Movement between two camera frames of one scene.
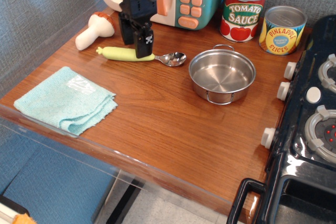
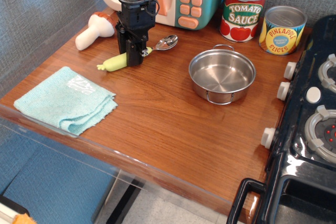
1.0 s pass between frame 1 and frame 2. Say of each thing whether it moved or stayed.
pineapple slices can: stayed
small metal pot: stayed
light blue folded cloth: stayed
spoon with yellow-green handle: moved
